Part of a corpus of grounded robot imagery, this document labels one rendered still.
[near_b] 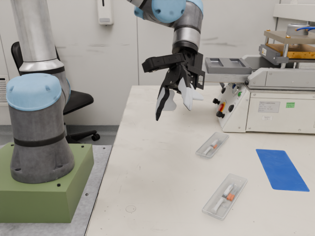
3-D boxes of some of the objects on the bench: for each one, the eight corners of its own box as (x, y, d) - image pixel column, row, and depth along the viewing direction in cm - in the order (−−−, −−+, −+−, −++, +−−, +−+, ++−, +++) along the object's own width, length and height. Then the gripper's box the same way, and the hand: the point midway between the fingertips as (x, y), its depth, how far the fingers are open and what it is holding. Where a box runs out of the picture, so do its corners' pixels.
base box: (324, 106, 136) (333, 72, 129) (371, 143, 102) (386, 98, 95) (214, 103, 141) (217, 70, 134) (223, 136, 106) (228, 93, 99)
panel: (214, 104, 139) (234, 71, 131) (221, 129, 111) (247, 89, 104) (211, 102, 138) (230, 69, 131) (217, 127, 111) (243, 87, 104)
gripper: (224, 41, 70) (217, 115, 65) (179, 67, 87) (171, 128, 81) (197, 27, 66) (188, 105, 61) (155, 57, 83) (145, 120, 77)
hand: (169, 115), depth 70 cm, fingers open, 14 cm apart
